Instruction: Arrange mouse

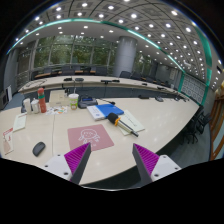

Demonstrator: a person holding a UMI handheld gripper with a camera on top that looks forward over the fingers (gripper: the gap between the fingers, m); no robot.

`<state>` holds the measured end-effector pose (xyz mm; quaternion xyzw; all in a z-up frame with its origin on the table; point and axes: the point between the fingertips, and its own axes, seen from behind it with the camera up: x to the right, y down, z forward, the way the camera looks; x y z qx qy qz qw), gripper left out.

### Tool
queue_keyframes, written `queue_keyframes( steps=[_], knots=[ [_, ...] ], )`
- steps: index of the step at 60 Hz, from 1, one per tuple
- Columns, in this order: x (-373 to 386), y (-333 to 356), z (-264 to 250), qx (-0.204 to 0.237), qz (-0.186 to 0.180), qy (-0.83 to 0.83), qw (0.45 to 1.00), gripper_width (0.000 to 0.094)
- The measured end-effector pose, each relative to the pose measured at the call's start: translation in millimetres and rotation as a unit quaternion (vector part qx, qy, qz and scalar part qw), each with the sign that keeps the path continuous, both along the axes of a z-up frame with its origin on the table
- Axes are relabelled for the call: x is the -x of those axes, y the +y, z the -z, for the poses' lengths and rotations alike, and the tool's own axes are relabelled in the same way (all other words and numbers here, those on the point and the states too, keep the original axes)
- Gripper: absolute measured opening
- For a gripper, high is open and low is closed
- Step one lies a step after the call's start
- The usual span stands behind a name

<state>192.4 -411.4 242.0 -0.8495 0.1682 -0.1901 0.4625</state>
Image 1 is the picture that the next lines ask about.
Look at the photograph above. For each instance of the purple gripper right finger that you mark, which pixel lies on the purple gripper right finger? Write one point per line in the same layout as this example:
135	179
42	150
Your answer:
151	166

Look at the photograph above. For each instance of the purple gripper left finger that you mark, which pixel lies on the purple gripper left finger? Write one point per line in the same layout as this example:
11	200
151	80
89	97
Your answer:
70	166

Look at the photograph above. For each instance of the pink mouse pad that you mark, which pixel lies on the pink mouse pad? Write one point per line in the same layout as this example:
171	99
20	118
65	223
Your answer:
96	135

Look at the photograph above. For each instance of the dark grey computer mouse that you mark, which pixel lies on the dark grey computer mouse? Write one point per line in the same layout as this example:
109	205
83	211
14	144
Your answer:
38	148

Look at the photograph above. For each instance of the white paper sheet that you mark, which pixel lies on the white paper sheet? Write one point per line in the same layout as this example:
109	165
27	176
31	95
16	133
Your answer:
131	121

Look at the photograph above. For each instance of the blue book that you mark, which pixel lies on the blue book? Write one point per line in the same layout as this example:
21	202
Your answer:
100	112

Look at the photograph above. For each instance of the colourful sticker sheet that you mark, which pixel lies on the colourful sticker sheet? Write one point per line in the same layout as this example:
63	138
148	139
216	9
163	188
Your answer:
57	110

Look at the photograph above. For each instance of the black handheld microphone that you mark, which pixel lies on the black handheld microphone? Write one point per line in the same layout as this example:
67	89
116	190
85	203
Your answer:
116	120

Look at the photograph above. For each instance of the black conference desk unit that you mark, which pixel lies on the black conference desk unit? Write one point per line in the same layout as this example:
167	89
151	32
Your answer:
84	102

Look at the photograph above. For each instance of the white green paper cup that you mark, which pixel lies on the white green paper cup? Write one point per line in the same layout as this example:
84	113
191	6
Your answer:
73	101

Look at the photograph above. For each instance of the black office chair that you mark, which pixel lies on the black office chair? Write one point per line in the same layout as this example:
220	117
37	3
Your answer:
202	122

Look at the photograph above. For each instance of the cream paper box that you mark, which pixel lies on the cream paper box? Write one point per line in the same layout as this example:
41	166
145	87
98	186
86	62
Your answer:
58	98

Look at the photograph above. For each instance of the silver metal canister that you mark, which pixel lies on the silver metal canister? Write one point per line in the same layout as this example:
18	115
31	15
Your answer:
35	106

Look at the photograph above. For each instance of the white booklet left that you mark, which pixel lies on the white booklet left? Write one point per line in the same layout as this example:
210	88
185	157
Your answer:
19	122

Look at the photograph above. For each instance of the red white leaflet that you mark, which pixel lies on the red white leaflet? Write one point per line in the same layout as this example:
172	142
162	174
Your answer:
7	141

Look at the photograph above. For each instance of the long curved conference desk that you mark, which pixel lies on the long curved conference desk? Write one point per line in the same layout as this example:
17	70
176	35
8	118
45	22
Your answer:
92	81

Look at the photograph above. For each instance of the red thermos bottle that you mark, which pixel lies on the red thermos bottle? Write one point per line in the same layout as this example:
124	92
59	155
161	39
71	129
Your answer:
41	98

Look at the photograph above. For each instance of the grey round pillar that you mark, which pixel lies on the grey round pillar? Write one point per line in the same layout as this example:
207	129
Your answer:
125	55

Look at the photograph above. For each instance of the wooden door frame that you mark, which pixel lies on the wooden door frame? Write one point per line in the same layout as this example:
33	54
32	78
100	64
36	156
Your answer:
217	125

